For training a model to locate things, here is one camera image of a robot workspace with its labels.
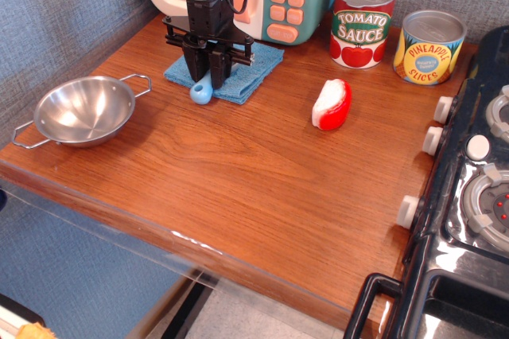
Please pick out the red white toy cheese wedge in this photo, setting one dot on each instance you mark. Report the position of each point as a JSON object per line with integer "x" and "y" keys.
{"x": 332, "y": 105}

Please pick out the blue scoop with grey bowl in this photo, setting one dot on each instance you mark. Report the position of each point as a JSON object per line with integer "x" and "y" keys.
{"x": 202, "y": 91}

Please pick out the black toy stove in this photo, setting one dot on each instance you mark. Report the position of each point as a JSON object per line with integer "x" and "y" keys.
{"x": 455, "y": 279}

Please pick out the tomato sauce can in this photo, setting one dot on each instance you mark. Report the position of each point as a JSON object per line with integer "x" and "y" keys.
{"x": 359, "y": 32}

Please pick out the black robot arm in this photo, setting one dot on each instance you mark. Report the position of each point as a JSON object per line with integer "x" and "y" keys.
{"x": 209, "y": 39}

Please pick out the blue folded cloth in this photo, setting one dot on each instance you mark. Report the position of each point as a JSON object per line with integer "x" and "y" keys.
{"x": 242, "y": 82}

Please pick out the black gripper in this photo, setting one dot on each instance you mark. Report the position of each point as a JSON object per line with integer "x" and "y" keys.
{"x": 208, "y": 36}

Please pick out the pineapple slices can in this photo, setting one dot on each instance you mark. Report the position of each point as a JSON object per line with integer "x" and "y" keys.
{"x": 428, "y": 47}

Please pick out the steel bowl with handles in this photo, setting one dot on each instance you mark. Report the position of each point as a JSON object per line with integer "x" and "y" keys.
{"x": 87, "y": 111}

